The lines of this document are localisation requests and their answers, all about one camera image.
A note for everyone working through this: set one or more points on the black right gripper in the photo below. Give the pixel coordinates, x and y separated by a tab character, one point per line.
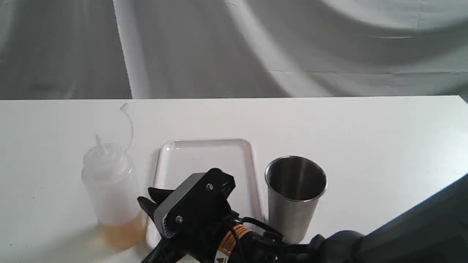
196	220

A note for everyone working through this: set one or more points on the translucent plastic squeeze bottle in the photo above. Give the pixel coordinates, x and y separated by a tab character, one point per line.
111	181

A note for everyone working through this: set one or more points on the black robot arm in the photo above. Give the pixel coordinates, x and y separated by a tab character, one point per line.
434	231

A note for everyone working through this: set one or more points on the stainless steel cup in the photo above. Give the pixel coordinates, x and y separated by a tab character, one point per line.
295	185

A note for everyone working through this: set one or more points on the white rectangular plastic tray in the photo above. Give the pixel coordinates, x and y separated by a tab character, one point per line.
178	159

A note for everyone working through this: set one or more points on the grey fabric backdrop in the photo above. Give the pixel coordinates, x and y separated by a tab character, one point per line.
172	49

